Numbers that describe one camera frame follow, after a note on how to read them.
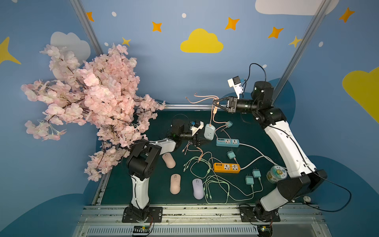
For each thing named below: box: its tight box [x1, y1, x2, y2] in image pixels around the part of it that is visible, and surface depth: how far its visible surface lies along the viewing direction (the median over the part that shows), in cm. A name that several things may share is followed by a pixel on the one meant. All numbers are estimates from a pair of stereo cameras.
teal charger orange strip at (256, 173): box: [252, 166, 262, 178], surface depth 90 cm
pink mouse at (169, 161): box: [161, 152, 177, 169], surface depth 94 cm
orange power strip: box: [213, 162, 241, 174], surface depth 90 cm
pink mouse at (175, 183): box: [169, 173, 182, 196], surface depth 84 cm
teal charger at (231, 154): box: [227, 149, 236, 160], surface depth 97 cm
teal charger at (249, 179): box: [245, 173, 255, 185], surface depth 87 cm
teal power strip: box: [215, 137, 241, 148], surface depth 103 cm
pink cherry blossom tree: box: [20, 43, 166, 182], surface depth 63 cm
